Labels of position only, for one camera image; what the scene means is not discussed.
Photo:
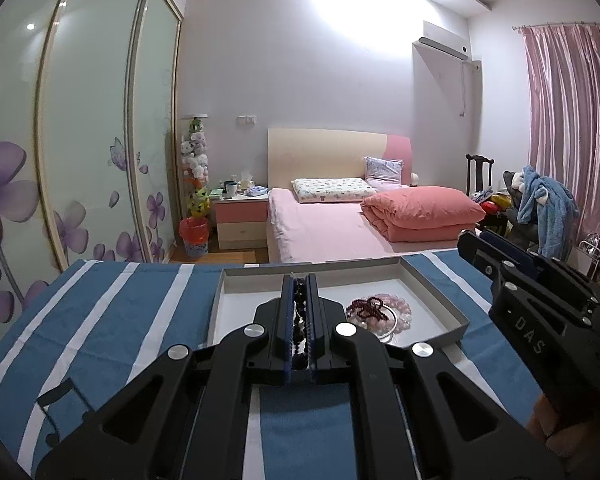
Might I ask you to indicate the beige and pink headboard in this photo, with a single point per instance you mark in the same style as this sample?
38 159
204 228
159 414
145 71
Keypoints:
325 155

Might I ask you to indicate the column of plush toys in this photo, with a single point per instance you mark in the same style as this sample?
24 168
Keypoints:
196 160

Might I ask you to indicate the small floral pillow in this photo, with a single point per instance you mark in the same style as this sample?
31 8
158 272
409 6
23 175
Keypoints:
384 172

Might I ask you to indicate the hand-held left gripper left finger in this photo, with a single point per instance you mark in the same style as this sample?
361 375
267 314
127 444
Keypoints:
282 330

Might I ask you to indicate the patterned white pillow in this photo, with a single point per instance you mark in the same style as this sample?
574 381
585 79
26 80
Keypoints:
332 190

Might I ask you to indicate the bed with pink sheet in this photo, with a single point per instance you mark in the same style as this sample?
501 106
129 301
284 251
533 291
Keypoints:
320 230

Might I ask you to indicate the wardrobe with flower print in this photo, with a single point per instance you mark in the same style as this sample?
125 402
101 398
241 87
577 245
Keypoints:
90 135

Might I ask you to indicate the blue white striped cloth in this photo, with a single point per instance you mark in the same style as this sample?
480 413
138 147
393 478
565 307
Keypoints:
105 310

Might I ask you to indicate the tissue box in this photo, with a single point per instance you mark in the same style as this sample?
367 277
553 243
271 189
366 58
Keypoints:
245 183

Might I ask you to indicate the dark wooden chair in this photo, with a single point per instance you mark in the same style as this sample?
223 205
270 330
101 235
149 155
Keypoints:
479 175

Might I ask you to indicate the red trash bin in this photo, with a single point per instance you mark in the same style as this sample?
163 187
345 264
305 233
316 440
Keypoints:
195 237

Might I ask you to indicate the grey cardboard box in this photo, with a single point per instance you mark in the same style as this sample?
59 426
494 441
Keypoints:
245 310

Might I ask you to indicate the pink and beige nightstand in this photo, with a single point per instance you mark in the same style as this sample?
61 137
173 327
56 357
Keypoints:
240 220

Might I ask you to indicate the colourful toys on chair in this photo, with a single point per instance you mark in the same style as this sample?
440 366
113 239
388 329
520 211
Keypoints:
495 202

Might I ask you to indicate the curtain rod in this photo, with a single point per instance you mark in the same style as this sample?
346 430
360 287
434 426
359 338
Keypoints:
560 25

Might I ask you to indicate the white pipe cover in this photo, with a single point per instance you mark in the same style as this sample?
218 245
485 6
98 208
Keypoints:
475 85

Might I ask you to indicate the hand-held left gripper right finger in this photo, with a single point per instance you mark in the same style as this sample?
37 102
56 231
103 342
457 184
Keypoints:
316 330

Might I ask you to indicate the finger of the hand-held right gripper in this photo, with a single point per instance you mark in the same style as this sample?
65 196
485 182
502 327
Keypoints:
480 255
517 255

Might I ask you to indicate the person's right hand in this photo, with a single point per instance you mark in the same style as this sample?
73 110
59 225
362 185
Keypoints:
555 425

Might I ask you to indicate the white air conditioner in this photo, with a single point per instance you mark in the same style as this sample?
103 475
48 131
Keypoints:
442 40

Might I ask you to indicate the pink satin curtain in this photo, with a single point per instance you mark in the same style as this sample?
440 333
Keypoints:
575 135

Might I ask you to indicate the white wall socket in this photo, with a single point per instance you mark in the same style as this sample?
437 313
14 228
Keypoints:
248 120

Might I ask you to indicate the folded pink quilt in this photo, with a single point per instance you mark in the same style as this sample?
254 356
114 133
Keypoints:
425 212

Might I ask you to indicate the silver bangle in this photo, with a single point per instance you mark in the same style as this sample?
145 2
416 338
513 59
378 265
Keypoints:
395 322

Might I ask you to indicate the blue garment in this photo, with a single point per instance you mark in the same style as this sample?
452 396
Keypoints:
550 210

